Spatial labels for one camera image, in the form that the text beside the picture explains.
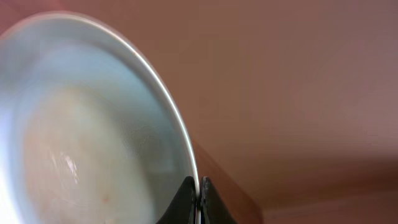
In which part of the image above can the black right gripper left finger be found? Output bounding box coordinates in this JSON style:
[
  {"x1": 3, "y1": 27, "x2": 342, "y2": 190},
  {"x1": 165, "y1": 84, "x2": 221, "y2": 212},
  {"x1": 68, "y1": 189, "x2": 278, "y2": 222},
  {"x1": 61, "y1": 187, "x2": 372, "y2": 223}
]
[{"x1": 156, "y1": 176, "x2": 197, "y2": 224}]

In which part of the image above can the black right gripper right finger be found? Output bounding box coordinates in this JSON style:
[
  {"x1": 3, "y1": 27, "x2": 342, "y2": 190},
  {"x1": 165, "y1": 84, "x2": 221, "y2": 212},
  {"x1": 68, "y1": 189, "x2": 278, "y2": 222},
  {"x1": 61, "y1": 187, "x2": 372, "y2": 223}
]
[{"x1": 200, "y1": 177, "x2": 237, "y2": 224}]

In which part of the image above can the white plate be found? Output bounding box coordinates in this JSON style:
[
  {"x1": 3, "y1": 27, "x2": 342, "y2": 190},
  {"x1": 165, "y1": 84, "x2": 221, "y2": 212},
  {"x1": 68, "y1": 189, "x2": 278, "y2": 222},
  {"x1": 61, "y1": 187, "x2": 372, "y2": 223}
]
[{"x1": 1, "y1": 12, "x2": 199, "y2": 224}]

